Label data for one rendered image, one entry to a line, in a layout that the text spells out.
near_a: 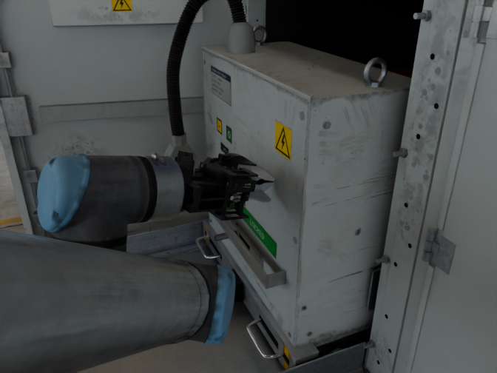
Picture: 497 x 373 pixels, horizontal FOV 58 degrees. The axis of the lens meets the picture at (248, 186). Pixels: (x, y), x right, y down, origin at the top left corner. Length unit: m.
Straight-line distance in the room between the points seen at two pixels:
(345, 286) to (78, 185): 0.51
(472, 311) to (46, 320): 0.53
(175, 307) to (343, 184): 0.40
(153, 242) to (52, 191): 0.72
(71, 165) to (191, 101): 0.71
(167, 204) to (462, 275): 0.39
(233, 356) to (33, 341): 0.75
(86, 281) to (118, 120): 0.99
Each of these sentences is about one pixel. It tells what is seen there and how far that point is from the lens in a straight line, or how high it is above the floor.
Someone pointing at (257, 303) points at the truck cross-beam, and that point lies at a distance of 0.97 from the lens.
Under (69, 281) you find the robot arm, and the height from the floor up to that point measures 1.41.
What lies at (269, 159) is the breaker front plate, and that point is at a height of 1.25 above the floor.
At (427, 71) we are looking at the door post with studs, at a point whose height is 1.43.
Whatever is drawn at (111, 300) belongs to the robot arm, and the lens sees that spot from 0.30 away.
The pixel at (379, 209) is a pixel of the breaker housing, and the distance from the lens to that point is 0.80.
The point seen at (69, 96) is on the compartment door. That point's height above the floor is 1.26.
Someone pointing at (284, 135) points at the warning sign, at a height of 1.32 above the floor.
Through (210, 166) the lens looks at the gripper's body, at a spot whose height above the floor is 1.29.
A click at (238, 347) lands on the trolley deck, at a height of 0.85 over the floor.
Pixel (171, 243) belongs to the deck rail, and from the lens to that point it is 1.27.
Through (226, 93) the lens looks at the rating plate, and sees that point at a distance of 0.94.
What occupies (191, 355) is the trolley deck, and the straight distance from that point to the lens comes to 0.98.
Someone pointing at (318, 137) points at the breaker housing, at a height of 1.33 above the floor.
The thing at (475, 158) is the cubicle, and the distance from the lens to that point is 0.59.
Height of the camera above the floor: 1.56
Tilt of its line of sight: 26 degrees down
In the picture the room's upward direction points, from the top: straight up
